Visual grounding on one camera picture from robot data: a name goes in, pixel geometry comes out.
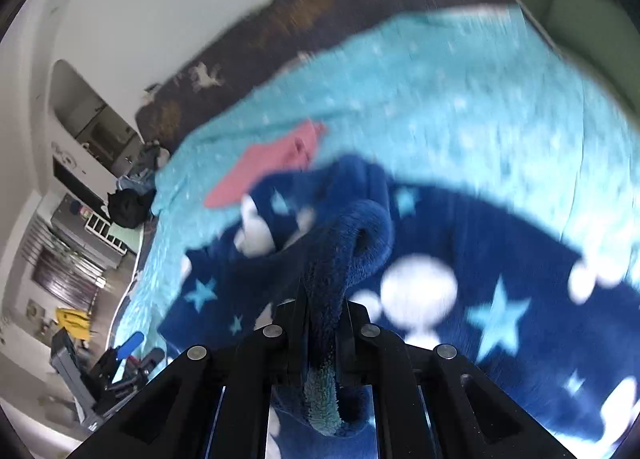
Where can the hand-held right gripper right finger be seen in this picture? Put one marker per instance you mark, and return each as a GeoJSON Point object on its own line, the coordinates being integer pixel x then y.
{"type": "Point", "coordinates": [357, 339]}

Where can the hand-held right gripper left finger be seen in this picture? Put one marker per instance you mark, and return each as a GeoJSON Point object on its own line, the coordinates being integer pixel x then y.
{"type": "Point", "coordinates": [292, 339]}

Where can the teal star-print bedsheet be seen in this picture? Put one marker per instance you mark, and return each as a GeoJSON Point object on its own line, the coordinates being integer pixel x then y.
{"type": "Point", "coordinates": [425, 89]}

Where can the pink small garment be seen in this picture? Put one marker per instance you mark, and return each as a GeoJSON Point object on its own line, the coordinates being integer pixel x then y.
{"type": "Point", "coordinates": [260, 164]}

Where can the yellow object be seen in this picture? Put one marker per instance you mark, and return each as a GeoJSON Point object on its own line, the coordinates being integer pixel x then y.
{"type": "Point", "coordinates": [72, 321]}

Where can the large green cushion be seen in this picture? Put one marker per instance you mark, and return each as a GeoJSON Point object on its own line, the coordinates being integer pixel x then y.
{"type": "Point", "coordinates": [585, 24]}

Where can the dark deer-print blanket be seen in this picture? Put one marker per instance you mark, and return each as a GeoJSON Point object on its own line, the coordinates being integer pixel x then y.
{"type": "Point", "coordinates": [310, 4]}

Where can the navy star-print fleece garment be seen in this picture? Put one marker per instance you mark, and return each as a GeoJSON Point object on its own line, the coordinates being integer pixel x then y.
{"type": "Point", "coordinates": [450, 239]}

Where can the black bag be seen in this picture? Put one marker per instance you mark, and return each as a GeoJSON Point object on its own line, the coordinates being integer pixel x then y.
{"type": "Point", "coordinates": [125, 206]}

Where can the white built-in cabinet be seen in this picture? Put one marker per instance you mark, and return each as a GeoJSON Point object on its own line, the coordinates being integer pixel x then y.
{"type": "Point", "coordinates": [65, 159]}

